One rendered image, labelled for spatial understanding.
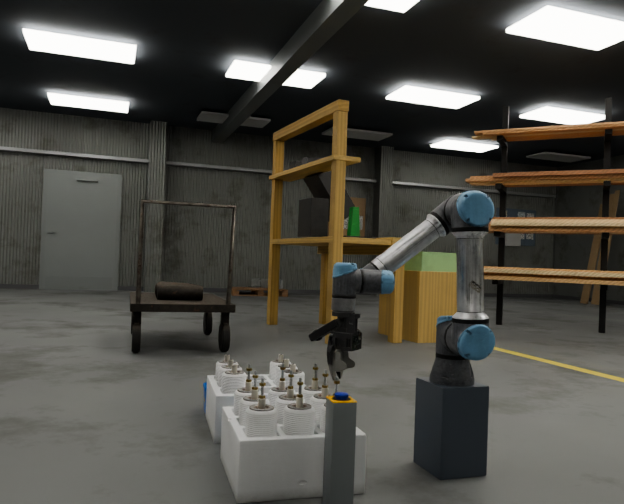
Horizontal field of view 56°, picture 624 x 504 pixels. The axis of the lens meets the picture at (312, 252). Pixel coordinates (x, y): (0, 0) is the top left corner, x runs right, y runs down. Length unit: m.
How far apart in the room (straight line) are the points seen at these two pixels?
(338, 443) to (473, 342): 0.54
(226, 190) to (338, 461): 10.33
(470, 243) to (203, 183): 10.07
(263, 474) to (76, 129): 10.36
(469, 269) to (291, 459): 0.80
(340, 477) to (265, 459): 0.23
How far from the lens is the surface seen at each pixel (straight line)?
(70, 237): 11.51
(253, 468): 1.80
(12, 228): 11.66
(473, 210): 1.90
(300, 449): 1.81
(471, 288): 1.92
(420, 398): 2.14
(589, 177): 6.99
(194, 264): 11.65
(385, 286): 1.83
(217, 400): 2.30
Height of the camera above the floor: 0.70
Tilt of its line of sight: 1 degrees up
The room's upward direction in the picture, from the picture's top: 2 degrees clockwise
